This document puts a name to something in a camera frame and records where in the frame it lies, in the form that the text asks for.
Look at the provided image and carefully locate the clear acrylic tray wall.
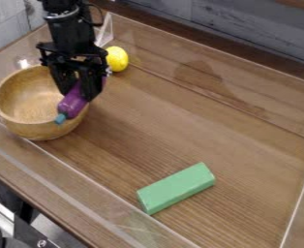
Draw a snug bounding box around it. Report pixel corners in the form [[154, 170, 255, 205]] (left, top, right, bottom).
[[0, 16, 304, 248]]

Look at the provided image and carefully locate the clear acrylic corner bracket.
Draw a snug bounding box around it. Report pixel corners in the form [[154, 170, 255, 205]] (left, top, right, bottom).
[[95, 13, 114, 47]]

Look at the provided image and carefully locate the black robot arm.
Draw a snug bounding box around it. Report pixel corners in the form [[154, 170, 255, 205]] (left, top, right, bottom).
[[36, 0, 108, 102]]

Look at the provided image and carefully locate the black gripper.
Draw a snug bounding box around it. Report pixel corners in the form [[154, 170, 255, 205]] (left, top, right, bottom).
[[36, 42, 110, 102]]

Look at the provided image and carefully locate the black metal bracket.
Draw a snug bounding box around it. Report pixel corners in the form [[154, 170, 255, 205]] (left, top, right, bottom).
[[15, 216, 62, 248]]

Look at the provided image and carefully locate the purple toy eggplant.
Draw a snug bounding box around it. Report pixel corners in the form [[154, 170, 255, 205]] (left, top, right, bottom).
[[55, 76, 108, 126]]

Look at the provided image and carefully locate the brown wooden bowl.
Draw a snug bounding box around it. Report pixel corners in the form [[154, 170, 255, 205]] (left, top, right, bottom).
[[0, 65, 90, 140]]

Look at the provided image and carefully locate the yellow toy lemon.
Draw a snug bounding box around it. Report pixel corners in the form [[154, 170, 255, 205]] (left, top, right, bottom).
[[107, 46, 130, 73]]

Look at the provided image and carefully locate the green rectangular block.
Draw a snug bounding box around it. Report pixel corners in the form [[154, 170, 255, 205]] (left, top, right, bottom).
[[138, 163, 216, 215]]

